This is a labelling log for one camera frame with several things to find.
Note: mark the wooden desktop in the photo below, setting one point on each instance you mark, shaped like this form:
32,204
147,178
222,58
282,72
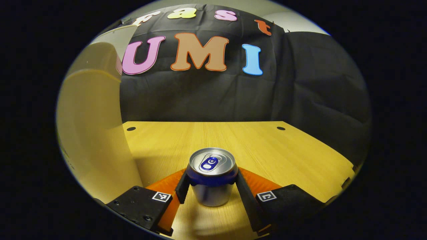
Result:
267,150

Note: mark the white desktop garbage bin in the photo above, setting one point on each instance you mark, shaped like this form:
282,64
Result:
93,133

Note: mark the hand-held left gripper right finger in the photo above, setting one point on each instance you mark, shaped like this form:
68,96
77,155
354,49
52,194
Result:
248,200

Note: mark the black backdrop cloth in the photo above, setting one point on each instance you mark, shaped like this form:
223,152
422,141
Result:
217,100

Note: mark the blue silver pop can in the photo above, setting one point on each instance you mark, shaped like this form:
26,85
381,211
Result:
211,193

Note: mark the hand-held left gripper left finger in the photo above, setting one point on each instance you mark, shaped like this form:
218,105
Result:
182,190

